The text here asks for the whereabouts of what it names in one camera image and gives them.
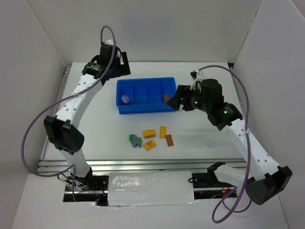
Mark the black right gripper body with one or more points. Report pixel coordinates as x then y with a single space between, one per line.
185 97

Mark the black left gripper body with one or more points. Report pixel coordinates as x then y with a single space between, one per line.
122 66

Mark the brown lego plate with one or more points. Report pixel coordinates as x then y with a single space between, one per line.
169 140
166 98

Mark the purple flower lego piece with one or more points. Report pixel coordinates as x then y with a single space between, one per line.
125 100

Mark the green lego brick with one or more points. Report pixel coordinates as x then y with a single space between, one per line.
130 139

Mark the purple lego brick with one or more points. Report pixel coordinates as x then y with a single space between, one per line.
136 141

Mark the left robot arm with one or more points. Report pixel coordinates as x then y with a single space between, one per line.
62 128

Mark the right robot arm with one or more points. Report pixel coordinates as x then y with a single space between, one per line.
266 178

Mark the blue divided plastic bin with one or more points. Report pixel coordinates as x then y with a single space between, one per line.
146 95

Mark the yellow lego plate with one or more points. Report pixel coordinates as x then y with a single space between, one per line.
162 132

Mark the yellow lego brick upper left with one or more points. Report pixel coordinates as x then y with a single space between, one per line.
149 133

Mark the yellow lego brick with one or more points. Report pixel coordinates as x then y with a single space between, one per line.
149 133
149 145

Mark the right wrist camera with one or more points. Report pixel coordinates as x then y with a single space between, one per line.
197 75

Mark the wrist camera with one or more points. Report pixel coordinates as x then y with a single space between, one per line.
108 44
197 75

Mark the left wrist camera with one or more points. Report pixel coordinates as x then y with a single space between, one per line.
108 44

